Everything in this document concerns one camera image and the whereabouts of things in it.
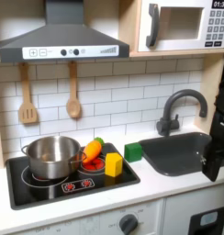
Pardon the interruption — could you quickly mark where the green block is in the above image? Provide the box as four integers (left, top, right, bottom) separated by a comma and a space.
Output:
124, 141, 143, 163

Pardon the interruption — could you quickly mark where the yellow block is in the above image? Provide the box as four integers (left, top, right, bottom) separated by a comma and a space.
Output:
104, 151, 124, 178

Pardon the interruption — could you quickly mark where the dark grey sink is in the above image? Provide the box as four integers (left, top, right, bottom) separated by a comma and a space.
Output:
138, 131, 213, 177

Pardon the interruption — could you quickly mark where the dark grey tap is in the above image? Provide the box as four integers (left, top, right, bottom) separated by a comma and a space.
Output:
155, 89, 208, 138

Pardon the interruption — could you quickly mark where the dark grey oven knob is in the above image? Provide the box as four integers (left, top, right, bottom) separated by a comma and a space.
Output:
118, 213, 140, 235

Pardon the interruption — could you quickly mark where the light wooden shelf board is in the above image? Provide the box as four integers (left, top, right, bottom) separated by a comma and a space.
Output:
129, 47, 224, 59

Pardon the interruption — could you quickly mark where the orange toy carrot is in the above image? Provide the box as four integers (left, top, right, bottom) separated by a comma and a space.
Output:
81, 137, 105, 164

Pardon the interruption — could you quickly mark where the white toy microwave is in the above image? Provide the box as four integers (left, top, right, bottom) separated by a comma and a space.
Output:
137, 0, 224, 53

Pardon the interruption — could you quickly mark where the wooden spoon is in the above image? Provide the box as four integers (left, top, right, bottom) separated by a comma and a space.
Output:
66, 61, 83, 119

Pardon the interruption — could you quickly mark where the steel pot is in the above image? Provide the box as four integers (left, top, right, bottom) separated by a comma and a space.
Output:
21, 135, 87, 180

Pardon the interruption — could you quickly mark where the black stove top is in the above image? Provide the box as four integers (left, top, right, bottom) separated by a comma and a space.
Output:
5, 141, 141, 211

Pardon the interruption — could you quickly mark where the wooden slotted spatula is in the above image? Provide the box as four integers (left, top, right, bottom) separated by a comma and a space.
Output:
17, 62, 39, 125

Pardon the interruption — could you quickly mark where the grey range hood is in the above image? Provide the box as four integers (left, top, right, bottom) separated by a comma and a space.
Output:
0, 0, 130, 63

